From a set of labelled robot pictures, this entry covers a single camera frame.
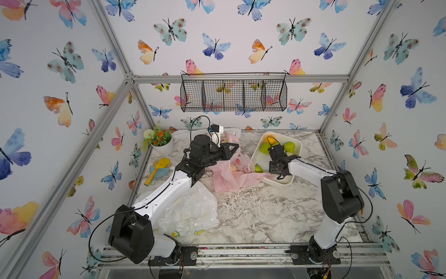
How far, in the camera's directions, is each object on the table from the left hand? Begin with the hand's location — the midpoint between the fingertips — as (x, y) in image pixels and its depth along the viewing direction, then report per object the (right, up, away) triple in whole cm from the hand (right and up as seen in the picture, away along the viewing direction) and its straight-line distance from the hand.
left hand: (240, 145), depth 73 cm
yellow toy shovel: (-44, -10, +28) cm, 53 cm away
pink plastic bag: (0, -14, +17) cm, 22 cm away
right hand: (+23, -11, +22) cm, 34 cm away
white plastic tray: (+14, -6, +34) cm, 37 cm away
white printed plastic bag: (-32, +8, +39) cm, 51 cm away
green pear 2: (+11, -13, +21) cm, 27 cm away
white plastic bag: (-20, -31, +8) cm, 38 cm away
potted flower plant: (-43, +3, +25) cm, 50 cm away
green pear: (+32, -1, +34) cm, 47 cm away
